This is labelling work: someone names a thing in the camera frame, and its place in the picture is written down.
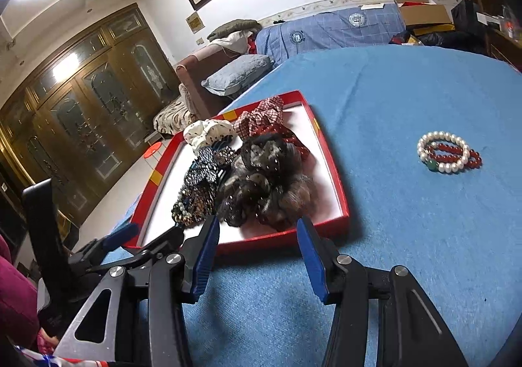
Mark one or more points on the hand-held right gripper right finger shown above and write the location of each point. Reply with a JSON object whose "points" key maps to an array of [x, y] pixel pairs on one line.
{"points": [[312, 265]]}

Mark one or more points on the magenta garment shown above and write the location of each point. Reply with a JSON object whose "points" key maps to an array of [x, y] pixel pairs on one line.
{"points": [[16, 293]]}

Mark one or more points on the brown fluffy scrunchie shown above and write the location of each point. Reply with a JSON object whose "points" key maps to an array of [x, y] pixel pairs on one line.
{"points": [[293, 195]]}

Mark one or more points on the cream scrunchie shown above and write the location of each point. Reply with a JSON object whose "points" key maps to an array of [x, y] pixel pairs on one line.
{"points": [[208, 132]]}

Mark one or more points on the red tray with white inside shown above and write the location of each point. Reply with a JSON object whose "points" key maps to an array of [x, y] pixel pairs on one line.
{"points": [[322, 191]]}

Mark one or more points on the blue checked quilt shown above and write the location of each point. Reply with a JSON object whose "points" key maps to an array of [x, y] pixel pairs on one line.
{"points": [[326, 32]]}

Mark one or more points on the grey pillow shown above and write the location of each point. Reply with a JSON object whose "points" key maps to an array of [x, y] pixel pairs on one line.
{"points": [[238, 73]]}

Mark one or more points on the black box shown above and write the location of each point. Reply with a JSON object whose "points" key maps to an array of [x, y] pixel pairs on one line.
{"points": [[467, 14]]}

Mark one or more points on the dark mesh dotted scrunchie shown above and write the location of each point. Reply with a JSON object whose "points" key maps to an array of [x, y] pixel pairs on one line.
{"points": [[261, 155], [244, 200]]}

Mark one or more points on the beaded hair clip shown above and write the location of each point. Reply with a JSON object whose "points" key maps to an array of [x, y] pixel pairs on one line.
{"points": [[191, 208]]}

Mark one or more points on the pile of clothes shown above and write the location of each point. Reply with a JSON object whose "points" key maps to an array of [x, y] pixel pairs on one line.
{"points": [[234, 30]]}

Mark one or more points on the cardboard box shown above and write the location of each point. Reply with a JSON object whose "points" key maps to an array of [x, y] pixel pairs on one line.
{"points": [[424, 14]]}

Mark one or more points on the yellow wall plaque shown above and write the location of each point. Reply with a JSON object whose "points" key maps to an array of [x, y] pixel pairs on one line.
{"points": [[194, 23]]}

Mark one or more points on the wooden wardrobe with glass doors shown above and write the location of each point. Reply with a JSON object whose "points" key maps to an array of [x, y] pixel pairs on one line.
{"points": [[81, 106]]}

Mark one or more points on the red checked scrunchie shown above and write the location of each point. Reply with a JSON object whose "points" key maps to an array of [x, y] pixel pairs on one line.
{"points": [[261, 116]]}

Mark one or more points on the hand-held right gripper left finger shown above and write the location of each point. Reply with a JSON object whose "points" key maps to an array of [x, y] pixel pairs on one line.
{"points": [[202, 261]]}

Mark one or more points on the pile of bags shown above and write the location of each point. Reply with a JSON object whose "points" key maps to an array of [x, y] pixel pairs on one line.
{"points": [[440, 38]]}

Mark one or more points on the brown sofa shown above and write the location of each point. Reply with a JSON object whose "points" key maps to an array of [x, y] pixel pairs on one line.
{"points": [[191, 73]]}

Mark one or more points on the wooden dresser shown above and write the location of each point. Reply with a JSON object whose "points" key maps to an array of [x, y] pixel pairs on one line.
{"points": [[505, 47]]}

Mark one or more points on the dark blue bow hair clip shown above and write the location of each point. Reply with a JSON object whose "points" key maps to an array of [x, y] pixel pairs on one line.
{"points": [[204, 171]]}

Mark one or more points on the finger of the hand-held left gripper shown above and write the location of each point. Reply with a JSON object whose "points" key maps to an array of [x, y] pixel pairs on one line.
{"points": [[120, 235], [163, 242]]}

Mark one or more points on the white paper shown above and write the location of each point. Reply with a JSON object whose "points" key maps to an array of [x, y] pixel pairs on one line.
{"points": [[372, 6]]}

